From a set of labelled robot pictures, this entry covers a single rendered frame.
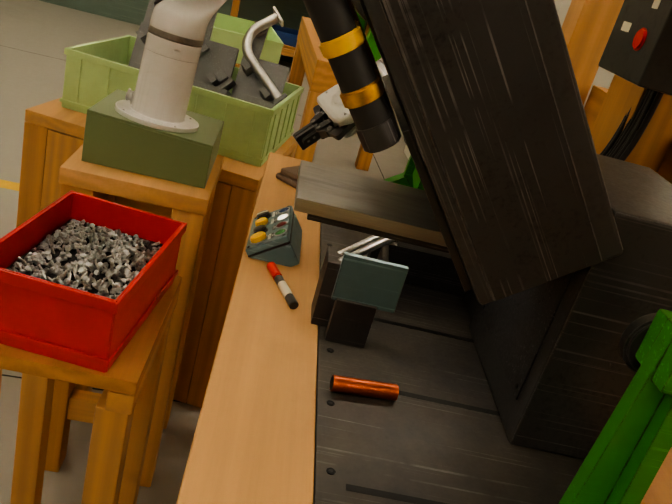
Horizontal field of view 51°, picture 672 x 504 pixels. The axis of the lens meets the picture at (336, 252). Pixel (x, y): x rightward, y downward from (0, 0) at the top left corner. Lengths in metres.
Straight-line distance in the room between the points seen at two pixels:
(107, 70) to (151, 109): 0.52
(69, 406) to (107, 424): 0.83
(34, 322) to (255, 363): 0.32
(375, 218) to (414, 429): 0.27
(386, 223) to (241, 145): 1.17
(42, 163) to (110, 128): 0.58
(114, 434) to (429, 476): 0.49
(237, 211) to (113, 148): 0.48
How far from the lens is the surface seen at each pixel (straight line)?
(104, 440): 1.14
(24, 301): 1.06
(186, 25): 1.60
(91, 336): 1.04
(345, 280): 1.01
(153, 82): 1.62
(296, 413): 0.89
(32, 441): 1.57
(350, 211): 0.89
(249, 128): 2.01
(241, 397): 0.89
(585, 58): 1.77
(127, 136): 1.61
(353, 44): 0.71
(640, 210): 0.89
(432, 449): 0.91
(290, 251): 1.22
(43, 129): 2.14
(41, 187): 2.20
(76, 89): 2.19
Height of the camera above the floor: 1.44
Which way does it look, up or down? 24 degrees down
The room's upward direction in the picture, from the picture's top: 16 degrees clockwise
